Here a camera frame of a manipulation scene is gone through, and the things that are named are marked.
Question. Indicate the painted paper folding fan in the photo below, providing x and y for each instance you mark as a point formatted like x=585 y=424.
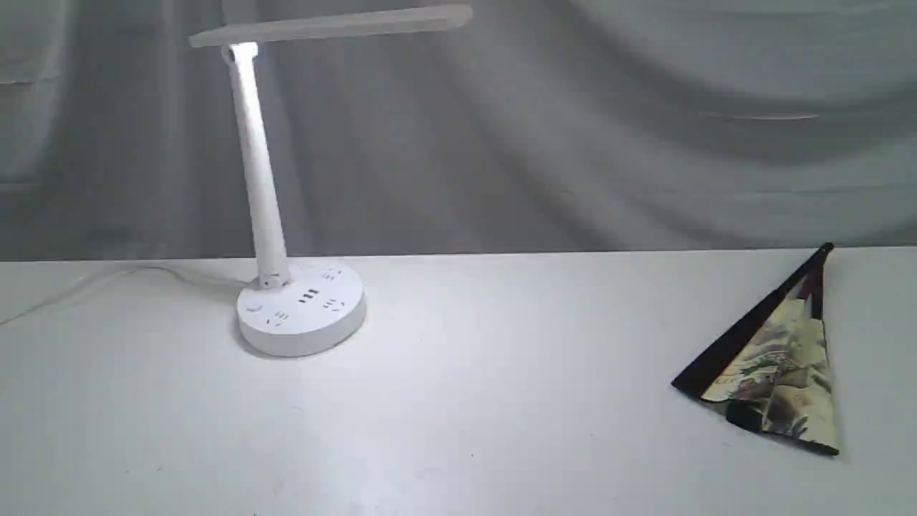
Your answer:
x=769 y=373

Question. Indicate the white desk lamp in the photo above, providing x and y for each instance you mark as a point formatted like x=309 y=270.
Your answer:
x=289 y=311

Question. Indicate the grey backdrop curtain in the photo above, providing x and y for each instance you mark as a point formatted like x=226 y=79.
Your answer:
x=541 y=126

